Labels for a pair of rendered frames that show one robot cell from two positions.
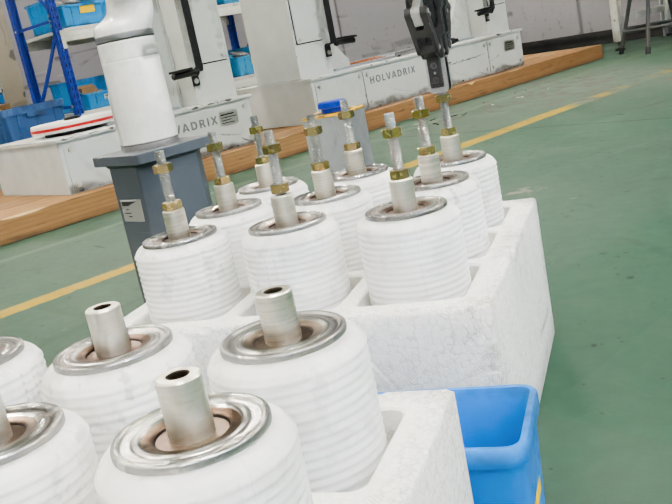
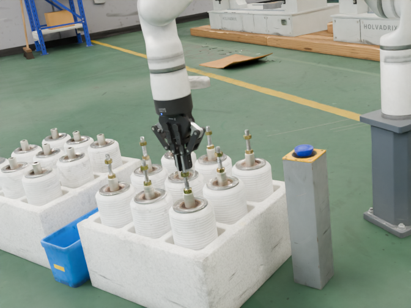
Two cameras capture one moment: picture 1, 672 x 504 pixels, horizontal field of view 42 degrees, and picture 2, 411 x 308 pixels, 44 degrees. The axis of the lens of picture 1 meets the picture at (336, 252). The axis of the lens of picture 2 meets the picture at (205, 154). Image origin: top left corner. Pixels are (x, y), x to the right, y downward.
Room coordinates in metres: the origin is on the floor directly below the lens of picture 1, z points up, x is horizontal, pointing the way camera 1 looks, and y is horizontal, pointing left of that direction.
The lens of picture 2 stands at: (1.37, -1.07, 0.72)
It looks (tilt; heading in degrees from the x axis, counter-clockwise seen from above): 20 degrees down; 109
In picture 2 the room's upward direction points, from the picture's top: 9 degrees counter-clockwise
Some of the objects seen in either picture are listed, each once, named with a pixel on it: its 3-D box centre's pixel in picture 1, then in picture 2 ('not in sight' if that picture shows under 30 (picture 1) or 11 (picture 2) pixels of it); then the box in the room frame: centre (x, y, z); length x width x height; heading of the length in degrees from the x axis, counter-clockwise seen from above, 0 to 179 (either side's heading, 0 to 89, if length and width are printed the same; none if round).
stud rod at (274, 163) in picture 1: (275, 169); (144, 151); (0.82, 0.04, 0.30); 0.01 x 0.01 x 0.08
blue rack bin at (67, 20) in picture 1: (69, 14); not in sight; (6.18, 1.45, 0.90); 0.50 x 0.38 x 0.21; 43
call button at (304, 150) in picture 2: (332, 107); (304, 151); (1.23, -0.03, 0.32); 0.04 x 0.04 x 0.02
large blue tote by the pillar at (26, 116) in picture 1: (22, 137); not in sight; (5.46, 1.75, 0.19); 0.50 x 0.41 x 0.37; 46
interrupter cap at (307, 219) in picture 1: (287, 224); (148, 170); (0.82, 0.04, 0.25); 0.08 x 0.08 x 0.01
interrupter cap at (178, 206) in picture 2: (453, 160); (190, 205); (1.00, -0.15, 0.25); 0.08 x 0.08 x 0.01
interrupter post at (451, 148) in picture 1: (451, 149); (189, 199); (1.00, -0.15, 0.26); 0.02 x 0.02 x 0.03
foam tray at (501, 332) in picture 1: (354, 335); (192, 234); (0.93, 0.00, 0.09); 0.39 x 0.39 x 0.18; 69
